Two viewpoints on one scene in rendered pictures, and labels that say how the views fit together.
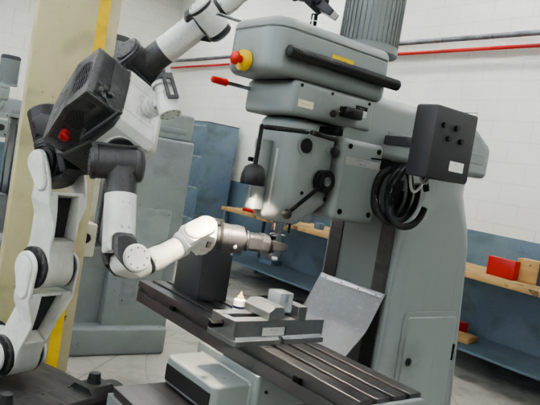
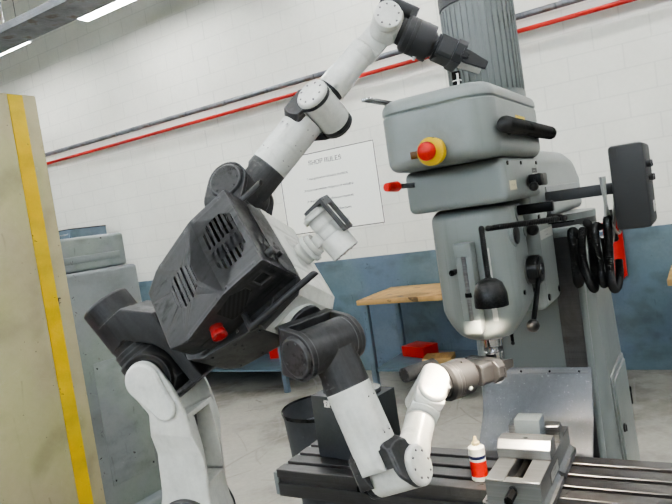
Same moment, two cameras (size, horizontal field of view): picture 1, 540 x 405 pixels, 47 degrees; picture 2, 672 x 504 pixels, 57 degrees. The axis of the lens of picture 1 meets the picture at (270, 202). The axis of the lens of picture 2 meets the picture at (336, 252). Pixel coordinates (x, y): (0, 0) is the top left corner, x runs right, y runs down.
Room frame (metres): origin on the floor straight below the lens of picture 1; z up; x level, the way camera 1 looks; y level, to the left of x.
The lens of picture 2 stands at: (0.64, 0.84, 1.65)
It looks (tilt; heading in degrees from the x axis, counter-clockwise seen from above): 3 degrees down; 339
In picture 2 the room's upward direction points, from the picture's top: 9 degrees counter-clockwise
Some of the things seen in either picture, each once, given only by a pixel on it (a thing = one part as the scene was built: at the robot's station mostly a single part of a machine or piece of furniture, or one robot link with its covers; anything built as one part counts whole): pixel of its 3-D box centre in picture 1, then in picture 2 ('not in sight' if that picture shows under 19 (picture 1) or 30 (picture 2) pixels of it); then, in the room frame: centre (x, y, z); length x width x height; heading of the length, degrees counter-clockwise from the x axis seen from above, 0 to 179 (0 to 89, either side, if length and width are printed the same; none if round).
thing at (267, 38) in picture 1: (309, 63); (465, 132); (1.95, -0.05, 1.81); 0.47 x 0.26 x 0.16; 128
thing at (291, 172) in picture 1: (289, 170); (483, 269); (1.94, -0.04, 1.47); 0.21 x 0.19 x 0.32; 38
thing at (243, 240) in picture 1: (247, 241); (470, 374); (1.92, 0.05, 1.23); 0.13 x 0.12 x 0.10; 13
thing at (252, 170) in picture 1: (253, 173); (490, 291); (1.78, 0.06, 1.44); 0.07 x 0.07 x 0.06
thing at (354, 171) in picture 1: (333, 177); (504, 259); (2.06, -0.19, 1.47); 0.24 x 0.19 x 0.26; 38
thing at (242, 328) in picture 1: (269, 319); (530, 456); (1.87, -0.06, 1.01); 0.35 x 0.15 x 0.11; 129
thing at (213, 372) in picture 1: (254, 373); not in sight; (1.94, -0.04, 0.82); 0.50 x 0.35 x 0.12; 128
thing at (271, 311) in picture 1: (264, 308); (525, 446); (1.85, -0.04, 1.05); 0.12 x 0.06 x 0.04; 39
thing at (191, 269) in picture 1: (202, 267); (355, 419); (2.31, 0.21, 1.06); 0.22 x 0.12 x 0.20; 31
